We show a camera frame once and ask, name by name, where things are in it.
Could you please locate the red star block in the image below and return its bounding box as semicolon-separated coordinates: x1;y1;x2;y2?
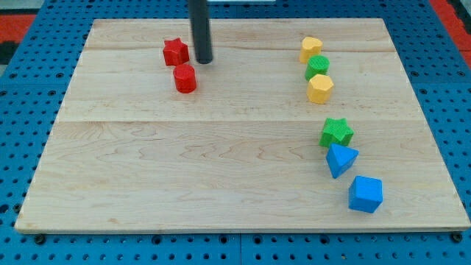
163;38;190;66

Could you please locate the green star block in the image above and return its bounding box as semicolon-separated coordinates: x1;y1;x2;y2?
319;118;355;147

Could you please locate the light wooden board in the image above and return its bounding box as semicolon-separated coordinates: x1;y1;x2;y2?
15;18;470;234

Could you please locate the red cylinder block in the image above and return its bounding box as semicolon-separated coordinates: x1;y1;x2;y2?
173;64;196;93

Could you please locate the yellow hexagon block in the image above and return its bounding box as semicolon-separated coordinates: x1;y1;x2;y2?
306;74;334;104

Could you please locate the blue triangle block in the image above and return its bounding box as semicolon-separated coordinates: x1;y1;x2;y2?
326;144;359;179

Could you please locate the green cylinder block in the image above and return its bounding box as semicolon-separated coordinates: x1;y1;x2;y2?
305;55;330;81

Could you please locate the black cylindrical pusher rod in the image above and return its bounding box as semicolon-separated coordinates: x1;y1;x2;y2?
188;0;213;64

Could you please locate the yellow heart block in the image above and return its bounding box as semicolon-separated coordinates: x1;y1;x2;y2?
299;36;323;63

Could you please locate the blue cube block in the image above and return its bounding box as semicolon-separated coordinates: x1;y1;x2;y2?
348;175;383;213

